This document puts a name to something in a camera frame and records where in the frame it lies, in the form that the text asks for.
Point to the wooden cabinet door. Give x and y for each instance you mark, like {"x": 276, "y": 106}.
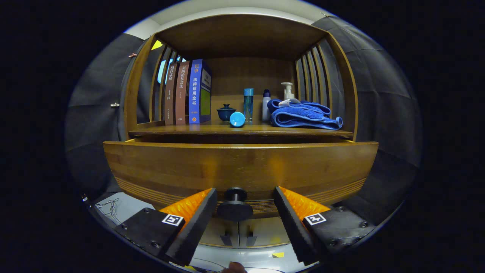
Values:
{"x": 265, "y": 233}
{"x": 212, "y": 237}

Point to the wooden cabinet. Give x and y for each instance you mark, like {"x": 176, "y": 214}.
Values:
{"x": 242, "y": 34}

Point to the blue towel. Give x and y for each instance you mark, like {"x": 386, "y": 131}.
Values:
{"x": 303, "y": 115}

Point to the blue book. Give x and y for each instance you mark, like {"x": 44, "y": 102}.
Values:
{"x": 195, "y": 98}

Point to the white bottle with blue cap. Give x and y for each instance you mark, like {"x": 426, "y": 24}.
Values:
{"x": 266, "y": 110}

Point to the blue cosmetic tube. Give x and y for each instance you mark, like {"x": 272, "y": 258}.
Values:
{"x": 237, "y": 119}

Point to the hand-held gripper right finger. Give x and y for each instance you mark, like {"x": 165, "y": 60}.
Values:
{"x": 291, "y": 223}

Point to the clear blue bottle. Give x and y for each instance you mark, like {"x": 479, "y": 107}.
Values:
{"x": 248, "y": 106}

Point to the reddish brown book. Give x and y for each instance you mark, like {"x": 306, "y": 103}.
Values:
{"x": 182, "y": 98}

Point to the dark brown book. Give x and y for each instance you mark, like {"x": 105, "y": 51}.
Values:
{"x": 170, "y": 98}

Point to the black backdrop cloth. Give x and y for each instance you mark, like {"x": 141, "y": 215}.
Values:
{"x": 379, "y": 113}

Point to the white pump bottle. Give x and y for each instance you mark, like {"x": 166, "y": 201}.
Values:
{"x": 288, "y": 92}

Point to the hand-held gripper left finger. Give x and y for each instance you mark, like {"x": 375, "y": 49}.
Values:
{"x": 197, "y": 227}

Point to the blue lidded teacup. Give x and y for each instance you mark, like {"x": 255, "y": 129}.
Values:
{"x": 224, "y": 113}

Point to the wooden countertop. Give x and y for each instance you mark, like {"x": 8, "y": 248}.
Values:
{"x": 212, "y": 129}

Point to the wooden drawer with black knob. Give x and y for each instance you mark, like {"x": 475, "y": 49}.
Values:
{"x": 227, "y": 167}

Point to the yellow tape piece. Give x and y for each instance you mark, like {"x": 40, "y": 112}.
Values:
{"x": 278, "y": 254}

